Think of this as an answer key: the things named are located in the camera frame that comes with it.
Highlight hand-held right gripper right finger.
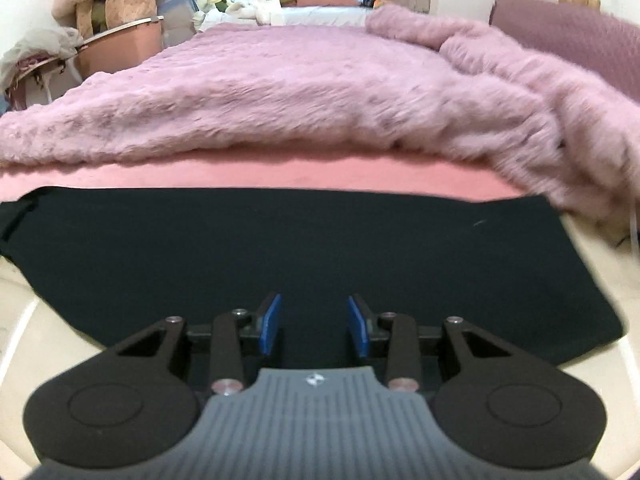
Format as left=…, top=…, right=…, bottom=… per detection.
left=347, top=294, right=517, bottom=394

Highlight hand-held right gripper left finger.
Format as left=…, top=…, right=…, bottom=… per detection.
left=115, top=292, right=283, bottom=396

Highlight black pants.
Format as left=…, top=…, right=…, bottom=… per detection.
left=0, top=186, right=626, bottom=368

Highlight pink bed sheet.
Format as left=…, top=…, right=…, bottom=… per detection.
left=0, top=147, right=521, bottom=207

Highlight pink fluffy blanket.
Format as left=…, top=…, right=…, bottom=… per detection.
left=0, top=5, right=640, bottom=241

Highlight white mattress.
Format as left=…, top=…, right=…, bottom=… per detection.
left=197, top=5, right=374, bottom=32

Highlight white clothes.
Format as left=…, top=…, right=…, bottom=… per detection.
left=225, top=0, right=284, bottom=26

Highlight orange pillow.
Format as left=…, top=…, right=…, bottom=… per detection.
left=295, top=0, right=364, bottom=9

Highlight blue striped cloth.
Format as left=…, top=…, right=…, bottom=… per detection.
left=154, top=0, right=202, bottom=51

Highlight pink plastic tub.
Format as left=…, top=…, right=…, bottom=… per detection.
left=5, top=55, right=84, bottom=112

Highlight purple quilted cushion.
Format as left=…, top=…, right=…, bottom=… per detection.
left=489, top=0, right=640, bottom=97

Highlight grey tulle cloth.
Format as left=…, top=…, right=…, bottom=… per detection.
left=0, top=25, right=84, bottom=92

